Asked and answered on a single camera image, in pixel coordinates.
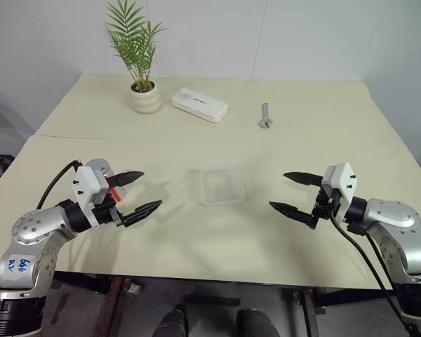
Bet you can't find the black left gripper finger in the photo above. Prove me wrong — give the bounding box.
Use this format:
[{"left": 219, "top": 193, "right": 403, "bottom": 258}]
[
  {"left": 107, "top": 171, "right": 145, "bottom": 188},
  {"left": 120, "top": 199, "right": 163, "bottom": 228}
]

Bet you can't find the cream ribbed plant pot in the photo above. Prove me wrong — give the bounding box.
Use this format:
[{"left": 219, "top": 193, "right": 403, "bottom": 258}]
[{"left": 129, "top": 81, "right": 162, "bottom": 114}]

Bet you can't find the silver metal bolt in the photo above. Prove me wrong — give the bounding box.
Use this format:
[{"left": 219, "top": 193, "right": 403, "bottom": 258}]
[{"left": 257, "top": 102, "right": 276, "bottom": 130}]

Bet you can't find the green artificial palm plant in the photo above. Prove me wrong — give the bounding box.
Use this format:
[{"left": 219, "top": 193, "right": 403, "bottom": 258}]
[{"left": 104, "top": 0, "right": 168, "bottom": 93}]

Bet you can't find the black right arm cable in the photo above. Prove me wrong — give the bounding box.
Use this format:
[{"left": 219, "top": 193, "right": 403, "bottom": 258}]
[{"left": 328, "top": 209, "right": 417, "bottom": 333}]

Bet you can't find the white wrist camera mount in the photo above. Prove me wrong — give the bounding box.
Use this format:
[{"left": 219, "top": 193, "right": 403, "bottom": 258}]
[
  {"left": 320, "top": 161, "right": 357, "bottom": 223},
  {"left": 71, "top": 164, "right": 110, "bottom": 216}
]

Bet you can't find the white rectangular case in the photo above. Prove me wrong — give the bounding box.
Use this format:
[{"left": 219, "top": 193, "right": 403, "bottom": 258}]
[{"left": 171, "top": 87, "right": 230, "bottom": 124}]

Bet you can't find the clear plastic square container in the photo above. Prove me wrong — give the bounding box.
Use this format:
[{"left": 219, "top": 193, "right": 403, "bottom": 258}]
[{"left": 195, "top": 162, "right": 250, "bottom": 207}]

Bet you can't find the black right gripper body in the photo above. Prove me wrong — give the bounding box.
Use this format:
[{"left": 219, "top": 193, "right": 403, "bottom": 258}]
[{"left": 310, "top": 184, "right": 342, "bottom": 231}]

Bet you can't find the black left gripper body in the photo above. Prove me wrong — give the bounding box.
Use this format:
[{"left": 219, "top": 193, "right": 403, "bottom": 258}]
[{"left": 90, "top": 176, "right": 124, "bottom": 230}]

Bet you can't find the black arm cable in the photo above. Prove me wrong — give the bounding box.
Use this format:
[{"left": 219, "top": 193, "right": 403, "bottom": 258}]
[
  {"left": 328, "top": 209, "right": 417, "bottom": 333},
  {"left": 36, "top": 159, "right": 84, "bottom": 211}
]

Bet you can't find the dark metal table frame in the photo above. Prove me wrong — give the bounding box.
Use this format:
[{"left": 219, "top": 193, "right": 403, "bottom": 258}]
[{"left": 51, "top": 269, "right": 398, "bottom": 337}]

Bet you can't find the dark rounded shape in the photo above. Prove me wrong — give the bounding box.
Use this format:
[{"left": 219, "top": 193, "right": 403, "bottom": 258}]
[
  {"left": 159, "top": 303, "right": 198, "bottom": 337},
  {"left": 236, "top": 308, "right": 279, "bottom": 337}
]

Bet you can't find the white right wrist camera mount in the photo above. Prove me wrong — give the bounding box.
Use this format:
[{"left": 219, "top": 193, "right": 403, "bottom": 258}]
[{"left": 320, "top": 161, "right": 357, "bottom": 223}]

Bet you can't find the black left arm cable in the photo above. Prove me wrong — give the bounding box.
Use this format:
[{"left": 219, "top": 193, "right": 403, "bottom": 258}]
[{"left": 36, "top": 159, "right": 84, "bottom": 211}]

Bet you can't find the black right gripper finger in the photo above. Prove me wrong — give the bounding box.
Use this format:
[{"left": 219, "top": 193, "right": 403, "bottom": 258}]
[
  {"left": 283, "top": 171, "right": 326, "bottom": 187},
  {"left": 269, "top": 201, "right": 319, "bottom": 228}
]

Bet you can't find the white label blue handwriting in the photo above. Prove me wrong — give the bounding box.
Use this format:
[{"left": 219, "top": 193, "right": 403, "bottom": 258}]
[{"left": 6, "top": 250, "right": 40, "bottom": 281}]

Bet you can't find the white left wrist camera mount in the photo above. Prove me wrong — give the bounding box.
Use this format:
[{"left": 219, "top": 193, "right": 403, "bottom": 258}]
[{"left": 71, "top": 164, "right": 110, "bottom": 216}]

